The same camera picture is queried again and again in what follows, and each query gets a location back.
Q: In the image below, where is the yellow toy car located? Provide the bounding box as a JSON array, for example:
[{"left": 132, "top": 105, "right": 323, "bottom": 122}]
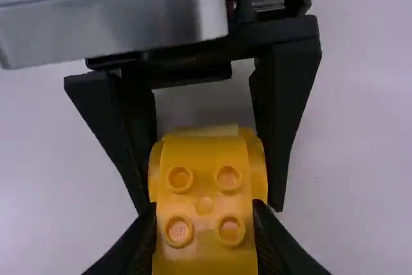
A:
[{"left": 148, "top": 123, "right": 270, "bottom": 275}]

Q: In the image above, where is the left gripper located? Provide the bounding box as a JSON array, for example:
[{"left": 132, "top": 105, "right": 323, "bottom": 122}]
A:
[{"left": 84, "top": 0, "right": 323, "bottom": 214}]

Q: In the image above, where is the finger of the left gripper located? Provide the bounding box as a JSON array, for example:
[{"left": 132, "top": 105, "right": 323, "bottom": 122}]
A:
[{"left": 63, "top": 70, "right": 158, "bottom": 221}]

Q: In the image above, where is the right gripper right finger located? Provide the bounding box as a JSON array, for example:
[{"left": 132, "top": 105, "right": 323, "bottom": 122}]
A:
[{"left": 253, "top": 201, "right": 333, "bottom": 275}]

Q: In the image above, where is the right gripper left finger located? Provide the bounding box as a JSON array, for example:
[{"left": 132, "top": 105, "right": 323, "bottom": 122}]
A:
[{"left": 80, "top": 209, "right": 161, "bottom": 275}]

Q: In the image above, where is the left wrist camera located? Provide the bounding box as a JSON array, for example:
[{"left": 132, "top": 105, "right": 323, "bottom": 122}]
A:
[{"left": 0, "top": 0, "right": 230, "bottom": 70}]

